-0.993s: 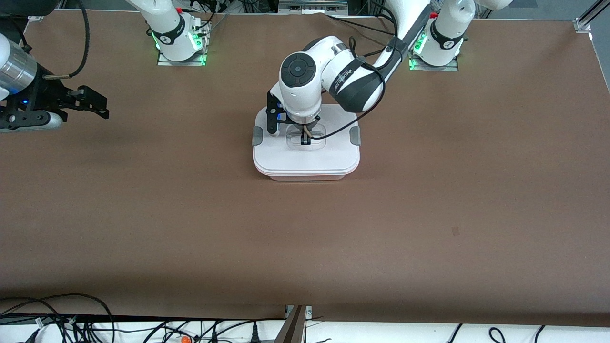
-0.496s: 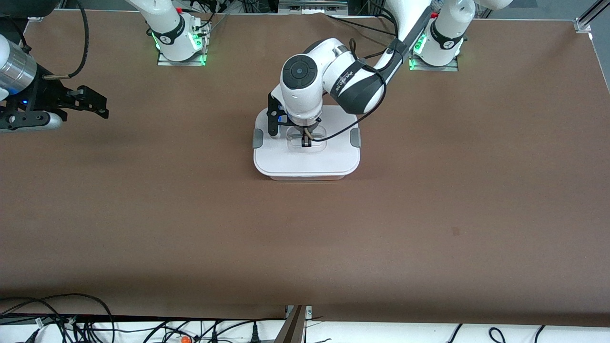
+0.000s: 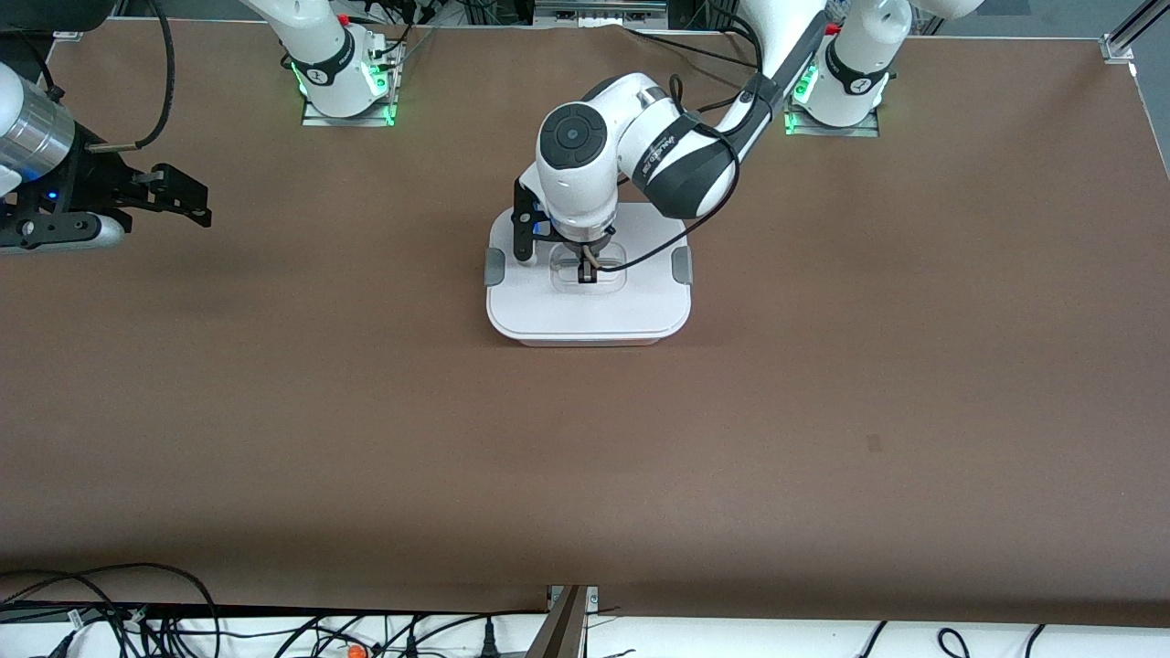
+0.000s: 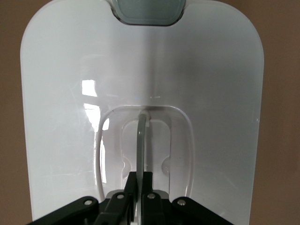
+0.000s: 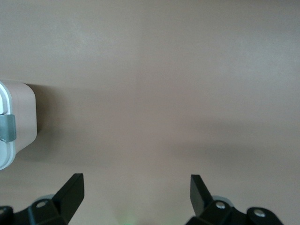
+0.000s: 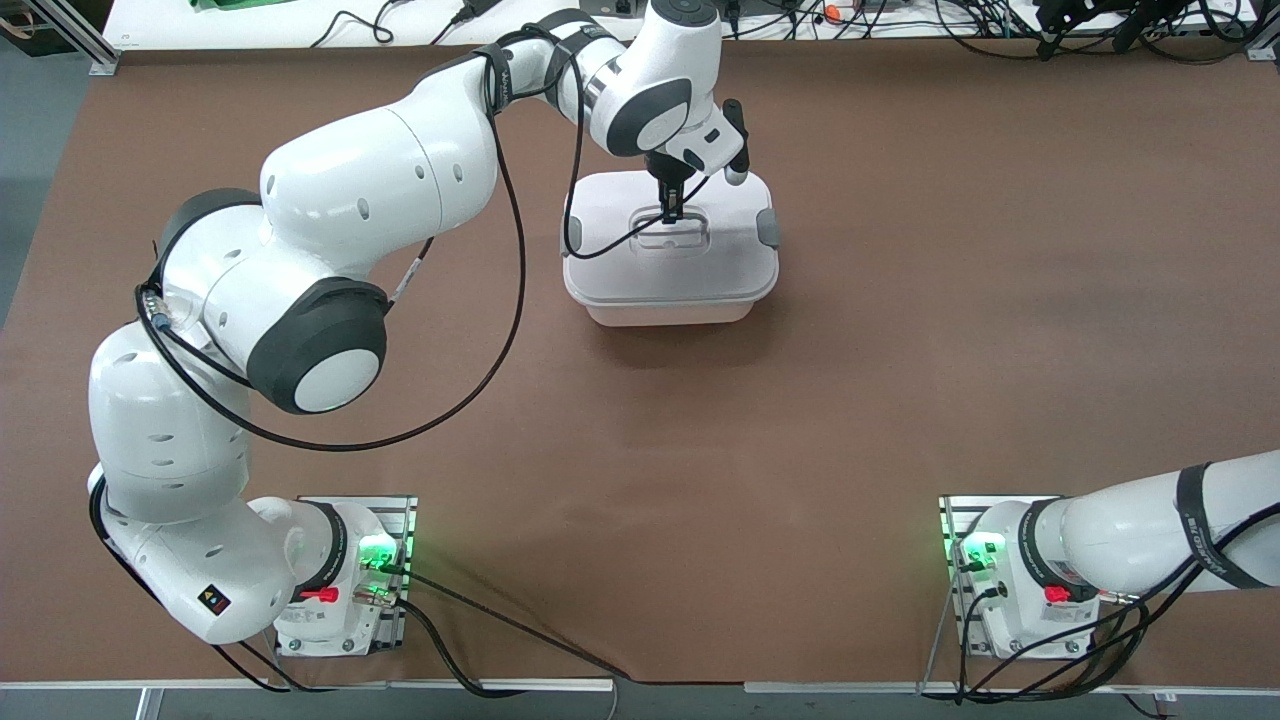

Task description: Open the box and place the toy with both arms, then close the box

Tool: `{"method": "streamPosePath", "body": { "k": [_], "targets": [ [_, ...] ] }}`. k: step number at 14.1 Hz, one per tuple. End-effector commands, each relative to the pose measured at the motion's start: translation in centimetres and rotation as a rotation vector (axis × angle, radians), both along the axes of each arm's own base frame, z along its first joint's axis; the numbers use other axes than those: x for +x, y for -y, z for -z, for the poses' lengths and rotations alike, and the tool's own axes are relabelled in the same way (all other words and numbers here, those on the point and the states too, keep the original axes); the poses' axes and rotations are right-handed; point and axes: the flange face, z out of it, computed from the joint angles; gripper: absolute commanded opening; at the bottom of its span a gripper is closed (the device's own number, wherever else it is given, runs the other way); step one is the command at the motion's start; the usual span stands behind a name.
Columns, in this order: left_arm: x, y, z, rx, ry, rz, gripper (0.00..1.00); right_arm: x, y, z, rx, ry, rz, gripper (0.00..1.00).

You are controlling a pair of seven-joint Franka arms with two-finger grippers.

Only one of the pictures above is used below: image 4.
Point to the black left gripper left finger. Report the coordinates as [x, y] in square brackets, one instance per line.
[117, 211]

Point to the white box lid grey latches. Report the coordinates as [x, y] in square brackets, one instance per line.
[187, 82]

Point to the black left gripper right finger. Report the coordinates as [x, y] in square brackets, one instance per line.
[154, 211]

